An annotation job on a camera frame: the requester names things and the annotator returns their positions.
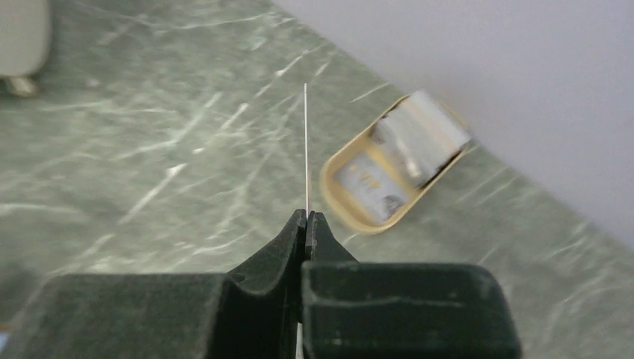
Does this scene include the beige card tray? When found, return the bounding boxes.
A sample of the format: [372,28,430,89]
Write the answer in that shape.
[319,91,473,234]

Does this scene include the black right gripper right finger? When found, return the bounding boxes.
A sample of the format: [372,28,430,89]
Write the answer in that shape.
[301,212,523,358]

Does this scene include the thin white card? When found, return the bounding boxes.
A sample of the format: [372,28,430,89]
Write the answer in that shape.
[303,82,311,217]

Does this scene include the beige cylindrical drum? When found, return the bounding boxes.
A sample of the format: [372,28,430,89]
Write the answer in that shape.
[1,0,52,97]

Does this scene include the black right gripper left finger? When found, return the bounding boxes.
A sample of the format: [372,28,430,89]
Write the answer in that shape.
[1,209,307,358]

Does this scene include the silver vip card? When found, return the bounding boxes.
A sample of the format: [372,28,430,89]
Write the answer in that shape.
[335,152,409,225]

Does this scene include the white cards in tray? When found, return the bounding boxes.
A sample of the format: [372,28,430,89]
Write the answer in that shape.
[370,90,472,188]

